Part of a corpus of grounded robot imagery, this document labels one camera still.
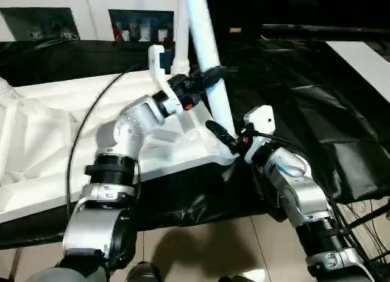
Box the white plastic table leg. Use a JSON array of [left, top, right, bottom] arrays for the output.
[[182, 0, 238, 137], [0, 77, 15, 99], [172, 0, 192, 79]]

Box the white plastic table top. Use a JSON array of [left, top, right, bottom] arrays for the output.
[[0, 71, 242, 225]]

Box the black shiny mat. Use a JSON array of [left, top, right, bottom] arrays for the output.
[[0, 38, 390, 251]]

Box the long dark tube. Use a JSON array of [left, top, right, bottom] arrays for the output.
[[261, 23, 390, 35]]

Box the white cabinet with glass doors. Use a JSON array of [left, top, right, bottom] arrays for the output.
[[0, 0, 181, 44]]

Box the dark rounded robot foot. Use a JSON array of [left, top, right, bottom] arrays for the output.
[[126, 262, 161, 282], [219, 274, 248, 282]]

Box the white flat item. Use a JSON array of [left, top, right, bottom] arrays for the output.
[[325, 40, 390, 97]]

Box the right arm thick black cable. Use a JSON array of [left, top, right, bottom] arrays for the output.
[[247, 128, 374, 275]]

